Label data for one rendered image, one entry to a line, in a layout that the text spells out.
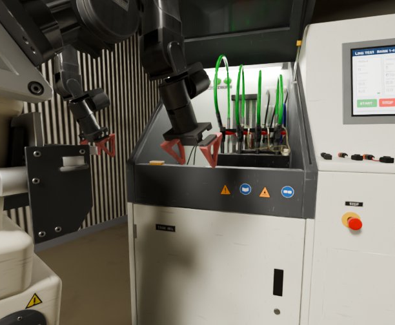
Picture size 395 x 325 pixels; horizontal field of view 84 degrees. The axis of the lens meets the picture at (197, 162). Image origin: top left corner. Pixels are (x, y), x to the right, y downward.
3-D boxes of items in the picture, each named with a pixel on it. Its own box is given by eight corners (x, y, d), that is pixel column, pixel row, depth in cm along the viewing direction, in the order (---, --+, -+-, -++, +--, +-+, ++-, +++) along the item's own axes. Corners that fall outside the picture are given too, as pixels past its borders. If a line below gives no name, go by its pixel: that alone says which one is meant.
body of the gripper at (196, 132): (181, 129, 56) (170, 102, 53) (213, 129, 50) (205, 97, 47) (164, 142, 52) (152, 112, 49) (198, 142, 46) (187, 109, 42)
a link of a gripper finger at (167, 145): (184, 156, 61) (173, 125, 57) (206, 158, 57) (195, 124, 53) (169, 170, 57) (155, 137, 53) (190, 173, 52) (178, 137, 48)
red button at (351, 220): (344, 231, 66) (346, 215, 66) (340, 226, 70) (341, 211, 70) (365, 234, 65) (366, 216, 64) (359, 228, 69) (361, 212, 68)
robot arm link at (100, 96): (53, 84, 70) (64, 80, 65) (85, 74, 78) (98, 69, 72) (73, 119, 76) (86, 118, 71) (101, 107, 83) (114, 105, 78)
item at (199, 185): (135, 203, 90) (133, 164, 88) (141, 200, 94) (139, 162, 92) (301, 218, 73) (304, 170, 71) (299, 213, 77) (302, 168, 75)
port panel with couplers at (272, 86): (261, 137, 122) (263, 79, 118) (261, 137, 125) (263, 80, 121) (286, 138, 118) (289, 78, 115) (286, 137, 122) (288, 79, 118)
